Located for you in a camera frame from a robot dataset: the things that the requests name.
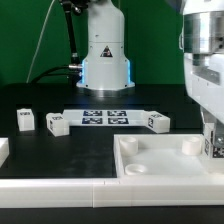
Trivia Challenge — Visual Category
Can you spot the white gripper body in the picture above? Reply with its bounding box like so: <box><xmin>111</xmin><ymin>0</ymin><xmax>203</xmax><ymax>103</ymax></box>
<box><xmin>184</xmin><ymin>53</ymin><xmax>224</xmax><ymax>124</ymax></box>

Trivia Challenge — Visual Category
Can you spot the white square tabletop part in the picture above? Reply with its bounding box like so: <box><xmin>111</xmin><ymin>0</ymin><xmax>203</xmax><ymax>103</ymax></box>
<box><xmin>114</xmin><ymin>134</ymin><xmax>224</xmax><ymax>177</ymax></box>

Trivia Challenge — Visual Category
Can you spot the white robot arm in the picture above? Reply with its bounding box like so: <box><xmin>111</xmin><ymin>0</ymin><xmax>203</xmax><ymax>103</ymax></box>
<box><xmin>77</xmin><ymin>0</ymin><xmax>224</xmax><ymax>124</ymax></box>

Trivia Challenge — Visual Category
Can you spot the white sheet with fiducial tags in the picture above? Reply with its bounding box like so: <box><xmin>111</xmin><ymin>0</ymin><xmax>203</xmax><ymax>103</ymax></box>
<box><xmin>63</xmin><ymin>110</ymin><xmax>144</xmax><ymax>126</ymax></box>

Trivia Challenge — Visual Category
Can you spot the white U-shaped obstacle fence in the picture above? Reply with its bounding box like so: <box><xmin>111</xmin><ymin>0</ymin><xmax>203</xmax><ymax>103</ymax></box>
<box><xmin>0</xmin><ymin>136</ymin><xmax>224</xmax><ymax>209</ymax></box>

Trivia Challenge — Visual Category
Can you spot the black cable bundle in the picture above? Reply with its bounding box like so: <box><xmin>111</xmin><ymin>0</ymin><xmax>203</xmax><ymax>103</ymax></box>
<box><xmin>26</xmin><ymin>64</ymin><xmax>83</xmax><ymax>84</ymax></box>

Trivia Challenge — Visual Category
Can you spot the white thin cable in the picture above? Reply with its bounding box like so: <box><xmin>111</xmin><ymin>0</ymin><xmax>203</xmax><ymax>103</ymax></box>
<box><xmin>25</xmin><ymin>0</ymin><xmax>56</xmax><ymax>84</ymax></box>

